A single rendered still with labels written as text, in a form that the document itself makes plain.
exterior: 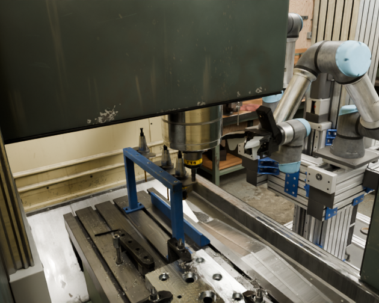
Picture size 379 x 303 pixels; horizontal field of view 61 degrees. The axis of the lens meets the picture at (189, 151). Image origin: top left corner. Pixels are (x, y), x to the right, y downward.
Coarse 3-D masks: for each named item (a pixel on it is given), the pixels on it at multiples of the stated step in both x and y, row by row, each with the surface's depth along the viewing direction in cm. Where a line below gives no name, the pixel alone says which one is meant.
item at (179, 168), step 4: (176, 160) 120; (180, 160) 119; (176, 164) 120; (180, 164) 119; (176, 168) 120; (180, 168) 120; (184, 168) 121; (176, 172) 121; (180, 172) 120; (184, 172) 121
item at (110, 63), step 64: (0, 0) 44; (64, 0) 49; (128, 0) 54; (192, 0) 60; (256, 0) 69; (0, 64) 47; (64, 64) 51; (128, 64) 57; (192, 64) 64; (256, 64) 74; (64, 128) 54
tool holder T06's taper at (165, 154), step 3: (162, 150) 128; (165, 150) 128; (168, 150) 129; (162, 153) 128; (165, 153) 128; (168, 153) 129; (162, 156) 129; (165, 156) 128; (168, 156) 129; (162, 159) 129; (165, 159) 128; (168, 159) 129; (162, 162) 129; (165, 162) 129; (168, 162) 129; (162, 165) 129; (165, 165) 129; (168, 165) 129
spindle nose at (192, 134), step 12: (204, 108) 75; (216, 108) 77; (168, 120) 78; (180, 120) 76; (192, 120) 75; (204, 120) 76; (216, 120) 78; (168, 132) 79; (180, 132) 77; (192, 132) 76; (204, 132) 77; (216, 132) 79; (168, 144) 81; (180, 144) 78; (192, 144) 78; (204, 144) 78; (216, 144) 81
